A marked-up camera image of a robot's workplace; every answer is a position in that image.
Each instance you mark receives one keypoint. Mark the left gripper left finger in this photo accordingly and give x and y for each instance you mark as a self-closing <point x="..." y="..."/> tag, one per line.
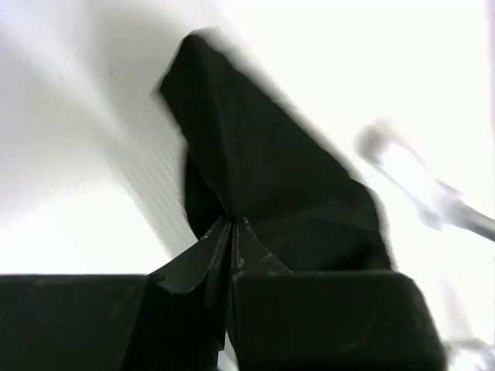
<point x="195" y="285"/>

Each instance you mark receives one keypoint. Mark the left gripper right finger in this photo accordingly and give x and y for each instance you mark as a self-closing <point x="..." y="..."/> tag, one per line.
<point x="249" y="256"/>

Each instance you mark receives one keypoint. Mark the black trousers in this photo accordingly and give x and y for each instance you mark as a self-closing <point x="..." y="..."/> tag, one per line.
<point x="247" y="157"/>

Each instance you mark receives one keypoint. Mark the white clothes rack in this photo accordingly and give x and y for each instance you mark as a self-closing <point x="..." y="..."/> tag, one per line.
<point x="464" y="259"/>

